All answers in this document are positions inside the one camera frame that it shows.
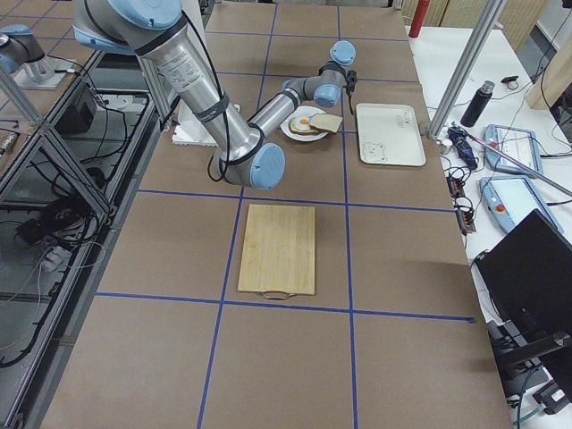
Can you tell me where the bread slice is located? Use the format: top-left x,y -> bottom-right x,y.
309,114 -> 343,134
288,115 -> 326,135

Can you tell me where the white round plate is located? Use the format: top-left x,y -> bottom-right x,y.
280,105 -> 329,142

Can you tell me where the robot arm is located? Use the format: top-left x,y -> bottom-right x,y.
72,0 -> 357,189
1,24 -> 46,74

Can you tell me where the bread slice under egg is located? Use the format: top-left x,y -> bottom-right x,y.
288,115 -> 326,135

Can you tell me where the fried egg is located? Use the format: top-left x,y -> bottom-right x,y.
289,116 -> 313,134

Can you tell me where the cream bear tray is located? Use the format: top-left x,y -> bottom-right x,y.
356,103 -> 426,167

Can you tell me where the red cylinder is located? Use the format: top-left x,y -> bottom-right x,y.
408,0 -> 430,38

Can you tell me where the folded dark umbrella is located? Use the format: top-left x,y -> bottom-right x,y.
447,125 -> 478,171

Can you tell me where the black water bottle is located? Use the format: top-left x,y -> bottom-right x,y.
460,80 -> 495,128

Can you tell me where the far teach pendant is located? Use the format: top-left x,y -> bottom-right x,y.
484,124 -> 543,174

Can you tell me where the teach pendant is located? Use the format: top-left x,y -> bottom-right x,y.
484,124 -> 543,174
479,175 -> 564,233

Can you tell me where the wooden cutting board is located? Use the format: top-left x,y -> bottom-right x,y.
238,204 -> 315,296

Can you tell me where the near teach pendant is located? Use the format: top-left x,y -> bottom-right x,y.
479,175 -> 564,233

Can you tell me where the black laptop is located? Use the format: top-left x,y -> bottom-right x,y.
476,209 -> 571,395

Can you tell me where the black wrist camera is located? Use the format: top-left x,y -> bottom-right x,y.
346,70 -> 358,93

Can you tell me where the aluminium frame post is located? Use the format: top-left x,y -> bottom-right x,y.
427,0 -> 507,140

